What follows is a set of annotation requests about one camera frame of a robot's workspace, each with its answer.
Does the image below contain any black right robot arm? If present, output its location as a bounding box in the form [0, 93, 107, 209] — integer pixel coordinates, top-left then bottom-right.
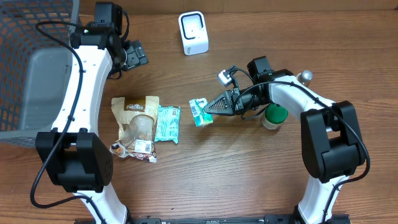
[203, 56, 370, 223]

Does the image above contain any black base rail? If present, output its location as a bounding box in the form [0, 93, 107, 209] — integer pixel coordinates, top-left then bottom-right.
[74, 213, 352, 224]

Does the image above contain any yellow liquid bottle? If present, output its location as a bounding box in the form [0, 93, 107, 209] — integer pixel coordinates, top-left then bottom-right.
[296, 70, 313, 87]

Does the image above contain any brown snack packet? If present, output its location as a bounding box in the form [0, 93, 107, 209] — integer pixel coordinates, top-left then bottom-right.
[109, 96, 159, 163]

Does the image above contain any teal Kleenex tissue pack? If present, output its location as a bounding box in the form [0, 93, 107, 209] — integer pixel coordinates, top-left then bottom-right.
[189, 98, 213, 127]

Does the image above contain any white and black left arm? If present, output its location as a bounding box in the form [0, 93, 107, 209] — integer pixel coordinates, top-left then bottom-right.
[35, 2, 148, 223]

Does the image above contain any dark grey mesh basket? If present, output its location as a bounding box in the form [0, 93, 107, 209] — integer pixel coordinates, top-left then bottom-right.
[1, 0, 80, 147]

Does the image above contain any teal snack bar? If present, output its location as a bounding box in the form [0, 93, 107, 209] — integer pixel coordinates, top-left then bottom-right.
[154, 105, 181, 144]

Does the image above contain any white barcode scanner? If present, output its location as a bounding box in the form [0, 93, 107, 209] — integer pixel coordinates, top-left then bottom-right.
[178, 11, 209, 56]

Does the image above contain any green lidded jar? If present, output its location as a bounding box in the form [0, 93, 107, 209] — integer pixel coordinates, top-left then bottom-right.
[261, 104, 289, 130]

